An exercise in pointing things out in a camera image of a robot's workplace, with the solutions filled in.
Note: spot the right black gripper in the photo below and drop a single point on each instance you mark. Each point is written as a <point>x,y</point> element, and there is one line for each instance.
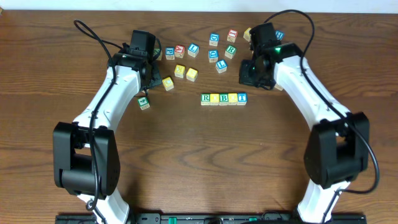
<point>245,78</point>

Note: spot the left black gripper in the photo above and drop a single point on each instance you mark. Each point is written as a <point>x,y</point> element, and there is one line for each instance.
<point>155,78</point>

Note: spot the blue T block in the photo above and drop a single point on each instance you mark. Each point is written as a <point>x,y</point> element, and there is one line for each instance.
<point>242,99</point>

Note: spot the yellow O block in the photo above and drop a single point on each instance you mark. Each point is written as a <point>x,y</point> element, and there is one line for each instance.
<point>214,99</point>
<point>232,98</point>

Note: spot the green B block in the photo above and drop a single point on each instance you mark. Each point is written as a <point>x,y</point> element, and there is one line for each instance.
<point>223,99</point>

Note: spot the green r block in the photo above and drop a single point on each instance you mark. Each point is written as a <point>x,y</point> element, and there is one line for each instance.
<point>230,51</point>
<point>205,99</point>

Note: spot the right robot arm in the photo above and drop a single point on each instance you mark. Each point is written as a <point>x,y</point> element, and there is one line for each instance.
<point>337,150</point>

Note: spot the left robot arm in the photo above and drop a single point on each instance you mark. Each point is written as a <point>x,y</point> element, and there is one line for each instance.
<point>85,155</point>

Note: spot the green Z block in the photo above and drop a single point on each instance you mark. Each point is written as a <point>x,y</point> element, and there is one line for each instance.
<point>158,54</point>

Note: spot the green J block right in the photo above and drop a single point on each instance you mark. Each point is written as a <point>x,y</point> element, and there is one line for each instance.
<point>278,87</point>

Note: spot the blue P block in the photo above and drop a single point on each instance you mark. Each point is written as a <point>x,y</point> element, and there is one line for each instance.
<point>169,53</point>

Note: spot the yellow block top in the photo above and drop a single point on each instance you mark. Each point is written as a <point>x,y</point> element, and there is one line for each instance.
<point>247,35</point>

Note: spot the blue L block centre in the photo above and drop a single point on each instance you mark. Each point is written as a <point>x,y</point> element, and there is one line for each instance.
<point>221,66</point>

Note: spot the blue l block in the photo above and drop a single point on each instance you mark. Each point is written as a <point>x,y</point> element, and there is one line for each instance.
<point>193,50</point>
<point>221,66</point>

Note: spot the yellow C block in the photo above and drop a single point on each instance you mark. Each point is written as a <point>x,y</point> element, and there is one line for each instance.
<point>168,83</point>

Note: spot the red A block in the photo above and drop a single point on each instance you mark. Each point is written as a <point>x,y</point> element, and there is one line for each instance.
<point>179,51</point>

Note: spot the blue H block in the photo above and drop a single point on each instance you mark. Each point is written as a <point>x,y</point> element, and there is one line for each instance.
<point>279,35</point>

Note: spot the yellow K block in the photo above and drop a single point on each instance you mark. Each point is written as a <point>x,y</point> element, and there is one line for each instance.
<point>179,71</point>

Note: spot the red I block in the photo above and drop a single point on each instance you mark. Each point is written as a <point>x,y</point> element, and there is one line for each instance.
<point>232,35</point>

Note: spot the green 4 block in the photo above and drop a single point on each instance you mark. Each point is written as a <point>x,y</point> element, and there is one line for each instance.
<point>143,103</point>

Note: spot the blue D block lower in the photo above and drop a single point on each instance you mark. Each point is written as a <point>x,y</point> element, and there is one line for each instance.
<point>213,56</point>

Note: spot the blue d block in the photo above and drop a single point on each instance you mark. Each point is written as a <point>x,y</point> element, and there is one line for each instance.
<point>214,39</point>
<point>213,56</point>

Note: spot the blue L block upper left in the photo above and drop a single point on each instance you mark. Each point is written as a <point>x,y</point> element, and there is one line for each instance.
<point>193,50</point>

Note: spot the yellow S block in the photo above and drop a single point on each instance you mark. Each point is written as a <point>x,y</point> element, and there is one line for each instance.
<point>192,74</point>

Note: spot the blue D block upper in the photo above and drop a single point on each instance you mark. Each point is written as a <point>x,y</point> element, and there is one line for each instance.
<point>214,39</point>

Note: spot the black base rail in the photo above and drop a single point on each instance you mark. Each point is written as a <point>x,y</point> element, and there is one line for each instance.
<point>155,218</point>

